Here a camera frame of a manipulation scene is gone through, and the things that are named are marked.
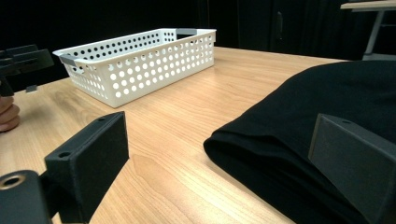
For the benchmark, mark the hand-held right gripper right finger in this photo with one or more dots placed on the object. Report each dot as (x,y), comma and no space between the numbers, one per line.
(358,168)

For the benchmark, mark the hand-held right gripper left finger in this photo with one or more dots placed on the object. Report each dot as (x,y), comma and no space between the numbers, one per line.
(93,161)

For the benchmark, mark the black cloth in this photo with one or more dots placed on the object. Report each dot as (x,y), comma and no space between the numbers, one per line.
(299,124)

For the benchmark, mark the white perforated plastic basket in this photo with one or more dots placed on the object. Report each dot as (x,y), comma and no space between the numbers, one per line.
(146,73)

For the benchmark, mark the wooden desk with white legs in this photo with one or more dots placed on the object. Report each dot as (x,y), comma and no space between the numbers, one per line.
(370,5)

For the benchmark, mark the dark cabinet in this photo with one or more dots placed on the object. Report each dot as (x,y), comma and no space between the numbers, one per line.
(274,25)

